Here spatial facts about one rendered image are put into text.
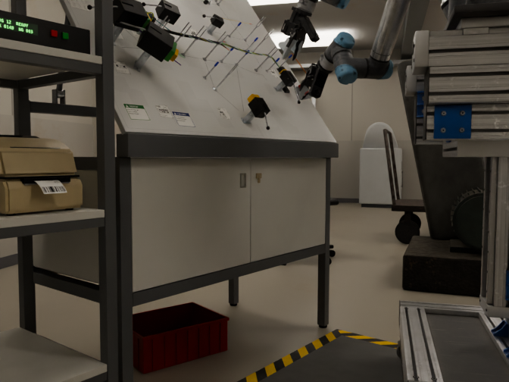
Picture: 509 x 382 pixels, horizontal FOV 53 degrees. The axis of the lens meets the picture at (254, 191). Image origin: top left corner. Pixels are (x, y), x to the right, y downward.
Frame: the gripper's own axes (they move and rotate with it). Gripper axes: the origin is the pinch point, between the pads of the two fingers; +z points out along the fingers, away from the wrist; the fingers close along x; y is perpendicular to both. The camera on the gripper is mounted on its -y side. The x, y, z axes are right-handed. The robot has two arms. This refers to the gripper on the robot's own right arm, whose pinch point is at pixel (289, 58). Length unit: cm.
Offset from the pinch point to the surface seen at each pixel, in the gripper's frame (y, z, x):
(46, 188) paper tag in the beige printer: -21, 33, 122
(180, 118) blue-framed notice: -12, 20, 72
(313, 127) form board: -19.3, 23.5, -8.4
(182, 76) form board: 4, 13, 57
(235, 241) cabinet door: -36, 59, 49
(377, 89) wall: 198, 90, -665
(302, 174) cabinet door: -29.3, 40.3, 3.8
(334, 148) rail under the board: -29.3, 29.1, -16.6
